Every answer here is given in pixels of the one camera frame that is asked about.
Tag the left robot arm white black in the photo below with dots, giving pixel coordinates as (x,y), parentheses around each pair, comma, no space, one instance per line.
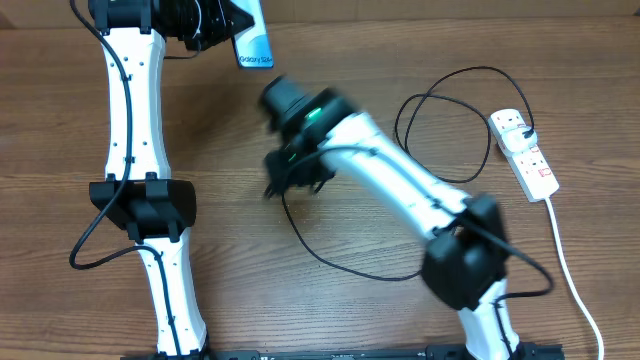
(138,193)

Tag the blue Galaxy smartphone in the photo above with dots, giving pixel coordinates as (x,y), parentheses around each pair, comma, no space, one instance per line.
(251,46)

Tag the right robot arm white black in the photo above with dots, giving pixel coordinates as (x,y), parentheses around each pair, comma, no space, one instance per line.
(465,251)

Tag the white power strip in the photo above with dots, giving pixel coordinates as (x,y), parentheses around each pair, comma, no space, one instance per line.
(530,167)

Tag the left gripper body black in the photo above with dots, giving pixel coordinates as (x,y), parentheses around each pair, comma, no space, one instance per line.
(200,24)

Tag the white charger plug adapter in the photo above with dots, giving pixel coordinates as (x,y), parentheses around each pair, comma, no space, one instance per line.
(517,140)

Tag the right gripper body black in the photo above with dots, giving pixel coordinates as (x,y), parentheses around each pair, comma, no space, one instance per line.
(286,172)

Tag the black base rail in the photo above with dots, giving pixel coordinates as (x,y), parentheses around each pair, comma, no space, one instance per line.
(526,351)

